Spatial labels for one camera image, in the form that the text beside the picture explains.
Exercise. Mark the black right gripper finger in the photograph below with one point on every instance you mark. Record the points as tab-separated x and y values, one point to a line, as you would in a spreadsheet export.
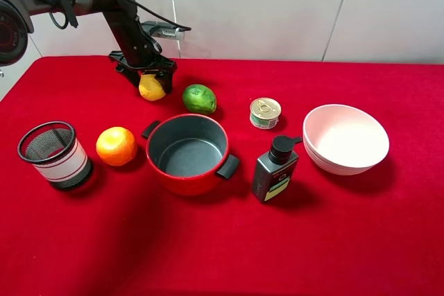
166	79

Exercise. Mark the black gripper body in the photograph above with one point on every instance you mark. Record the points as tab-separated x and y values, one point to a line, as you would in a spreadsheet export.
139	51

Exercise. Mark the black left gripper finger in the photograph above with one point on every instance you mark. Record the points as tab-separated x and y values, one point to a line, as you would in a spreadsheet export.
130	74

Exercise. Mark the yellow pear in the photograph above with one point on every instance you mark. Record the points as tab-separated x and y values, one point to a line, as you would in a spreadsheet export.
149	88

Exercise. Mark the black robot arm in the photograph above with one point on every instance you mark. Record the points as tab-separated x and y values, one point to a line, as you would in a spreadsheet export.
16	24

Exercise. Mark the green avocado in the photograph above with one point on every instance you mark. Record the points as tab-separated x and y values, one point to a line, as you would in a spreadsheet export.
199	99

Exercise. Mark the orange tangerine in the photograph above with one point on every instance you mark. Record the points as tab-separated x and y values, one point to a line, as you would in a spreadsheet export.
116	146

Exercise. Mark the small tin can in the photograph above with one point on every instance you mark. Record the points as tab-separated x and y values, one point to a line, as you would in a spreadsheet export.
265	113

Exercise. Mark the black mesh pen cup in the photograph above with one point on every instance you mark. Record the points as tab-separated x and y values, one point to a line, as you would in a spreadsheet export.
54	150

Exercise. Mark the black pump bottle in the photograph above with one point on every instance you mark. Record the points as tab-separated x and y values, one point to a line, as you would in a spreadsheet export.
275	168

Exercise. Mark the pink bowl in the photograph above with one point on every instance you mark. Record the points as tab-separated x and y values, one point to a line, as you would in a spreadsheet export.
344	140

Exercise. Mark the red tablecloth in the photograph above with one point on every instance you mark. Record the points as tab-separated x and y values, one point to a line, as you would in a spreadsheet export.
121	233

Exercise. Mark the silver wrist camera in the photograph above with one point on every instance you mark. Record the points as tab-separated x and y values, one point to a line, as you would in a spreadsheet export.
163	30

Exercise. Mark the red pot with black handles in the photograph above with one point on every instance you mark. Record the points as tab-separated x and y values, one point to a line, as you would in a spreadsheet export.
189	153

